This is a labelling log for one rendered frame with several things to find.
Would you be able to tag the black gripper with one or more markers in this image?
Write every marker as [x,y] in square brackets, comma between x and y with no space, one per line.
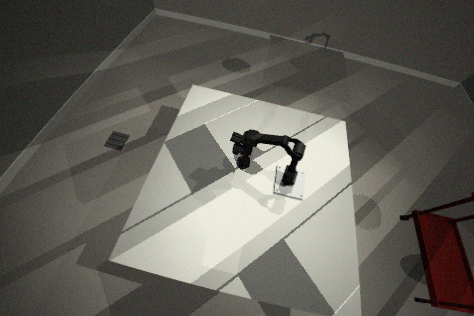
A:
[245,161]

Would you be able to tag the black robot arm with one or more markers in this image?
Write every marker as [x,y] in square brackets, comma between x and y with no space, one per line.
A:
[251,138]

